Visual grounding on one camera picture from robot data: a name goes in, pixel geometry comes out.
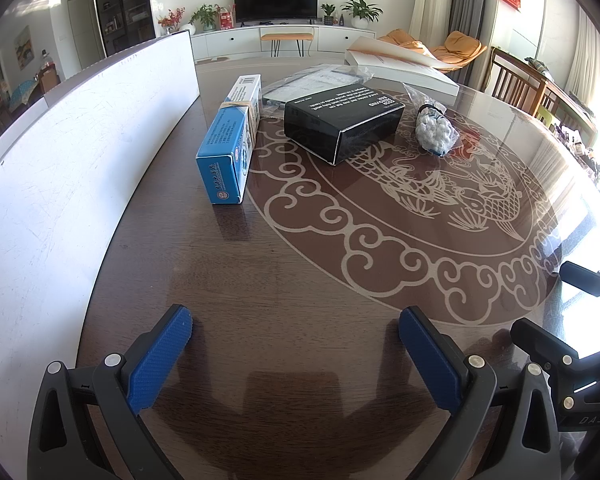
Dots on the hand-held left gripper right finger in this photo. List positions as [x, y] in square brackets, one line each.
[430, 360]

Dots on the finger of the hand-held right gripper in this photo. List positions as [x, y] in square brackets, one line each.
[595, 285]
[540, 345]

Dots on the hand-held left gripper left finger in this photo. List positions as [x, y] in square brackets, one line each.
[155, 360]

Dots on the white cardboard box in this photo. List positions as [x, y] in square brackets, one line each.
[55, 185]

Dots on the bagged cotton swabs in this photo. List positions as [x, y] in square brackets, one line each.
[435, 132]

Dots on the blue box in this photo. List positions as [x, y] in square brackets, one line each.
[225, 150]

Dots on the black box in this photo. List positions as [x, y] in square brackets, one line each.
[340, 110]

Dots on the bagged phone case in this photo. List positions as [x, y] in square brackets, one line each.
[320, 80]

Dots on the wooden chair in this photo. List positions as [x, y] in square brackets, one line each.
[517, 77]
[565, 105]

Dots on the orange lounge chair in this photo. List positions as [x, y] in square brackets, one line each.
[460, 47]

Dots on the white flat box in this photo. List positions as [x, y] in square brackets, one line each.
[410, 67]

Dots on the dining table with cloth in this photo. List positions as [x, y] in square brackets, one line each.
[22, 92]

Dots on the grey curtain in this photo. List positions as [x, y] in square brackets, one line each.
[472, 0]

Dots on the white television cabinet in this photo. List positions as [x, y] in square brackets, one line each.
[230, 42]

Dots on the cloth covered air conditioner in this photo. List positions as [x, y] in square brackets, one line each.
[432, 0]

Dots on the white round vase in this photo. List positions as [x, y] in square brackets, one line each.
[188, 29]

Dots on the white door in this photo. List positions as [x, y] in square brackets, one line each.
[82, 30]

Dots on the red flowers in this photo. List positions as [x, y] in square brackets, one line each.
[172, 20]

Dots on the framed painting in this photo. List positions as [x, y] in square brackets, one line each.
[23, 45]

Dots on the orange top stool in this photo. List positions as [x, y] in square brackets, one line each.
[286, 36]

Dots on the green leafy plant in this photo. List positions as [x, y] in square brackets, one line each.
[206, 14]

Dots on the glass display cabinet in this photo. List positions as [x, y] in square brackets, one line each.
[125, 5]

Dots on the large plant white pot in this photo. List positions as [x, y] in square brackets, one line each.
[361, 10]

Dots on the small potted plant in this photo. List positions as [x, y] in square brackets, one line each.
[328, 12]

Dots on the black television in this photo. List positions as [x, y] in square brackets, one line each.
[275, 2]

